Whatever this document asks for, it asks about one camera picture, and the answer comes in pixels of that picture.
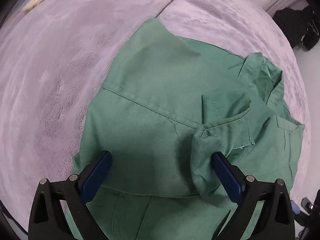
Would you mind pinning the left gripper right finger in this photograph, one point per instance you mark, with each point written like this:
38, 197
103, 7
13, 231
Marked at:
276, 219

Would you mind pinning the green work shirt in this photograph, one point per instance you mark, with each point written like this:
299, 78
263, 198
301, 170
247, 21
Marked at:
167, 104

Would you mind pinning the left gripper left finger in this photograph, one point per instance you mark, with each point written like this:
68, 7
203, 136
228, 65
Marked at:
47, 220

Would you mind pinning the purple plush blanket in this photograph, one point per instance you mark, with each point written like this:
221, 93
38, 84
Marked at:
55, 58

